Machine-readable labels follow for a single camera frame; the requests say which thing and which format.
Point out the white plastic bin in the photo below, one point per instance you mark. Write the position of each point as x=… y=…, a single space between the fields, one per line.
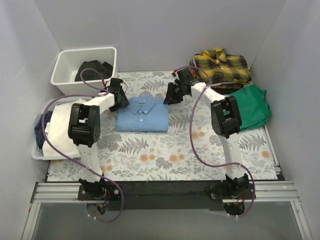
x=69 y=62

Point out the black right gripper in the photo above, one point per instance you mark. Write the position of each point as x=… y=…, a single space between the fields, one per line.
x=173 y=92

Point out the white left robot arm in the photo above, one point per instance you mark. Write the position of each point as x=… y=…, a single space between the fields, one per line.
x=84 y=127

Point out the cream white garment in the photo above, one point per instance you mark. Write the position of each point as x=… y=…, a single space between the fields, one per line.
x=57 y=129

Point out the yellow plaid flannel shirt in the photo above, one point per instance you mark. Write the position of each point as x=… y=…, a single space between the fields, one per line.
x=222 y=66

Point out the white perforated laundry basket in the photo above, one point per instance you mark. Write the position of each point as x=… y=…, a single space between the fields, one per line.
x=46 y=152

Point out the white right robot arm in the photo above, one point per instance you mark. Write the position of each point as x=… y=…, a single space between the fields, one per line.
x=225 y=120

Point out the dark striped garment in bin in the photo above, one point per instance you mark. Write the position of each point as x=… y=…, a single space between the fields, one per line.
x=94 y=70

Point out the dark blue denim garment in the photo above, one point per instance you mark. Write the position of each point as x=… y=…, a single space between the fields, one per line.
x=39 y=136

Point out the stack of folded plaid shirts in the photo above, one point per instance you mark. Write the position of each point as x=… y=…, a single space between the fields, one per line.
x=220 y=85

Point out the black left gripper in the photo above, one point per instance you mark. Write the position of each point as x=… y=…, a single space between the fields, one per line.
x=119 y=97

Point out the light blue long sleeve shirt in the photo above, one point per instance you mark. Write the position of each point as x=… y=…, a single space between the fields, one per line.
x=143 y=114

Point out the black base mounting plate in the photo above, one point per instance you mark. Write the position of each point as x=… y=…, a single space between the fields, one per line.
x=167 y=195

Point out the aluminium frame rail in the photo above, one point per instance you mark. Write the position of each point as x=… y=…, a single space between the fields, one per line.
x=67 y=192

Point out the floral patterned table mat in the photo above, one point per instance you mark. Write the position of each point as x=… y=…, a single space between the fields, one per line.
x=148 y=156

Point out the green t-shirt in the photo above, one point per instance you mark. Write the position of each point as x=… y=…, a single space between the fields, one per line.
x=254 y=111

